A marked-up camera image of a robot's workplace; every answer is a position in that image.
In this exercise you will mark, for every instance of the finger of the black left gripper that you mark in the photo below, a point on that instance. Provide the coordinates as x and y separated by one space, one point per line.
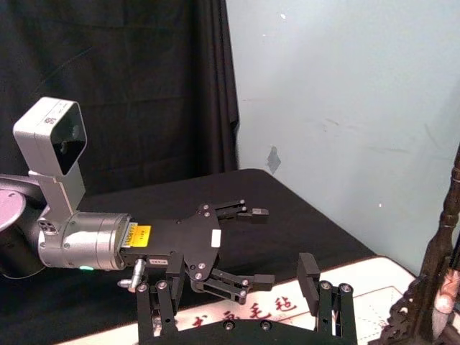
257 215
230 285

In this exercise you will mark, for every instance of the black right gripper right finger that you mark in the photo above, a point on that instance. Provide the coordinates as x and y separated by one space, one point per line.
309 276

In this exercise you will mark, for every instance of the black curtain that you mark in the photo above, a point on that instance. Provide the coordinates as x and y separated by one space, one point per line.
125 72

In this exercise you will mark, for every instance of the white felt mat red characters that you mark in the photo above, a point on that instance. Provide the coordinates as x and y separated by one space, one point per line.
370 284

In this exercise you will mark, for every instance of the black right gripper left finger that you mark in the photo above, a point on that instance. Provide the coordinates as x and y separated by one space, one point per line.
175 284

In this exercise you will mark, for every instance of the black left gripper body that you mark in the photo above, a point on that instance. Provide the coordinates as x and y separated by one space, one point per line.
190 240

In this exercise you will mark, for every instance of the dark carved wooden brush rack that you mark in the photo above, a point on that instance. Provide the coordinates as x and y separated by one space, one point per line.
436 258

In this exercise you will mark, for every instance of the calligraphy brush pale tip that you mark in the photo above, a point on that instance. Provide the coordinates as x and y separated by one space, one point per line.
445 302

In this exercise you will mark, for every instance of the black table cloth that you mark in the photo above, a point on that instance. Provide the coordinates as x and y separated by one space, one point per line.
305 223

